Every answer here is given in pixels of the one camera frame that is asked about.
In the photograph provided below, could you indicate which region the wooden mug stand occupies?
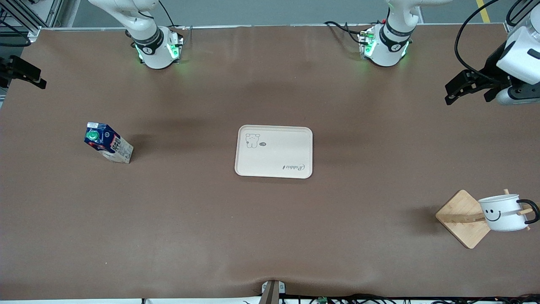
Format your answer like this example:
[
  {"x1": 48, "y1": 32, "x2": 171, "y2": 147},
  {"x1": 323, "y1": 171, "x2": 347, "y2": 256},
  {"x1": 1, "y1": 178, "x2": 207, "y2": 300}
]
[{"x1": 435, "y1": 189, "x2": 536, "y2": 249}]

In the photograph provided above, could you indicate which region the aluminium frame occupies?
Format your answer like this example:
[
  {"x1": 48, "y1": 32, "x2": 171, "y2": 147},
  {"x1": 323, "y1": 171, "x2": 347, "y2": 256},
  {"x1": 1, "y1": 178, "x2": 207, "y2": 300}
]
[{"x1": 0, "y1": 0, "x2": 64, "y2": 47}]

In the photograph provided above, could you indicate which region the black right base cable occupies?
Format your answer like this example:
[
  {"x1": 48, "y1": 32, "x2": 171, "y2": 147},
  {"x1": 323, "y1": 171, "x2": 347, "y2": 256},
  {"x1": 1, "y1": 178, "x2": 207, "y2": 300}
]
[{"x1": 158, "y1": 0, "x2": 186, "y2": 30}]

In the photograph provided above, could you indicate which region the cream rabbit print tray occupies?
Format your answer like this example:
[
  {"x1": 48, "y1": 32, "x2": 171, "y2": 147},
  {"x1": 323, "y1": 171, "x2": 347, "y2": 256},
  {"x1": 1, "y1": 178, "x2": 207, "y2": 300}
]
[{"x1": 235, "y1": 125, "x2": 313, "y2": 179}]

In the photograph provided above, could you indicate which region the black left base cable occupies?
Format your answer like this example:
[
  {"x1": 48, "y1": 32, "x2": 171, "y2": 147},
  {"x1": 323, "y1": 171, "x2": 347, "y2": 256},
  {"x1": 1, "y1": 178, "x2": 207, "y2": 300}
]
[{"x1": 324, "y1": 21, "x2": 364, "y2": 45}]

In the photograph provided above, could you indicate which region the black base cable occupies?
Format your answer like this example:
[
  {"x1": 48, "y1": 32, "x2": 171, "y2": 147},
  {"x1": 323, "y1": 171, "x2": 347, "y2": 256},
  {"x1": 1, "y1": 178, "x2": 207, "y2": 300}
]
[
  {"x1": 324, "y1": 21, "x2": 364, "y2": 45},
  {"x1": 158, "y1": 0, "x2": 186, "y2": 30}
]

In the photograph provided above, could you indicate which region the blue white milk carton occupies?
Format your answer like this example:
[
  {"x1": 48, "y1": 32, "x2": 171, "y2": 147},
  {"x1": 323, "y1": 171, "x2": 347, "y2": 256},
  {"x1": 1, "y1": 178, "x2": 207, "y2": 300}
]
[{"x1": 84, "y1": 122, "x2": 134, "y2": 164}]

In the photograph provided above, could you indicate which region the white smiley face mug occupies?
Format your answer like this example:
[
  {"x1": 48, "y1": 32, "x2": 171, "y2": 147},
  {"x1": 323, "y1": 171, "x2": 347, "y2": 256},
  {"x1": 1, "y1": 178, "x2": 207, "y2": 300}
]
[{"x1": 478, "y1": 194, "x2": 540, "y2": 232}]

